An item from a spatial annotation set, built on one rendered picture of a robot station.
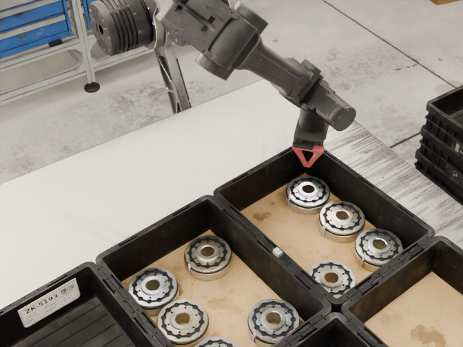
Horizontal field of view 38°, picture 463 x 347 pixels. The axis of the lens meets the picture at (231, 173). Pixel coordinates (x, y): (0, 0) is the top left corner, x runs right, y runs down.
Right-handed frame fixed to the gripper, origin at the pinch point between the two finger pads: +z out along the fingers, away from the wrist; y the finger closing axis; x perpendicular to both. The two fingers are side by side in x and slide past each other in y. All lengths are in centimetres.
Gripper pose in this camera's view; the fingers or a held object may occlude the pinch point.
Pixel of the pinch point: (309, 154)
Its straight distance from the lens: 152.4
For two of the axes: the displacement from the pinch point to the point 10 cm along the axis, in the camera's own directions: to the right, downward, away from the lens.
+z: 0.2, 7.1, 7.0
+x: -9.7, -1.6, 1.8
